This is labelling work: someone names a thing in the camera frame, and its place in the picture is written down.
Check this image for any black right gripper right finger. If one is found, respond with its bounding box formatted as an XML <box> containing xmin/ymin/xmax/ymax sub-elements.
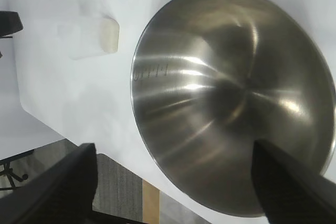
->
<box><xmin>251</xmin><ymin>139</ymin><xmax>336</xmax><ymax>224</ymax></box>

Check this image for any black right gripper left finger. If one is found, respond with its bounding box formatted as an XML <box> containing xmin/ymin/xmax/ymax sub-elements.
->
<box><xmin>0</xmin><ymin>142</ymin><xmax>99</xmax><ymax>224</ymax></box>

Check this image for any stainless steel mixing bowl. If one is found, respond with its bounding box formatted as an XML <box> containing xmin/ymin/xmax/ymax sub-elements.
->
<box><xmin>130</xmin><ymin>0</ymin><xmax>336</xmax><ymax>218</ymax></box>

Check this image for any clear plastic measuring cup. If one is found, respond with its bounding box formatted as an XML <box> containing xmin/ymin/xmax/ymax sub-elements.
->
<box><xmin>56</xmin><ymin>0</ymin><xmax>121</xmax><ymax>61</ymax></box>

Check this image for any white uncooked rice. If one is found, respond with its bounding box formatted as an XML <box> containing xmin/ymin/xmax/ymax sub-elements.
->
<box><xmin>99</xmin><ymin>16</ymin><xmax>121</xmax><ymax>53</ymax></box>

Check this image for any black wheeled chair base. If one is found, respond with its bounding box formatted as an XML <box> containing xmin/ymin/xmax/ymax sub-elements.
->
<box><xmin>0</xmin><ymin>150</ymin><xmax>35</xmax><ymax>191</ymax></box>

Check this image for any black round stool seat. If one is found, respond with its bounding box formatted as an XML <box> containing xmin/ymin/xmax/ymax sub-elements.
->
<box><xmin>0</xmin><ymin>10</ymin><xmax>24</xmax><ymax>39</ymax></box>

